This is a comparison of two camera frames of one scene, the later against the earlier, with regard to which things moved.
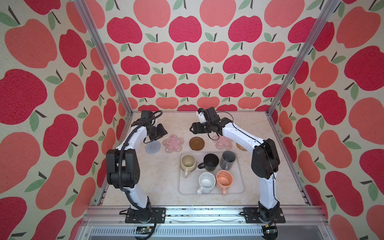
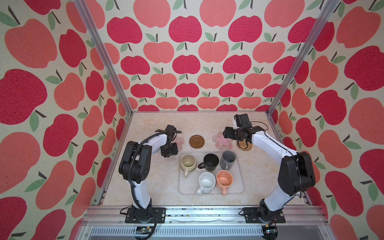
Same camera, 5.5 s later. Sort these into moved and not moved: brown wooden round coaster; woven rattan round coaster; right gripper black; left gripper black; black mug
Moved: right gripper black; left gripper black
Not moved: woven rattan round coaster; black mug; brown wooden round coaster
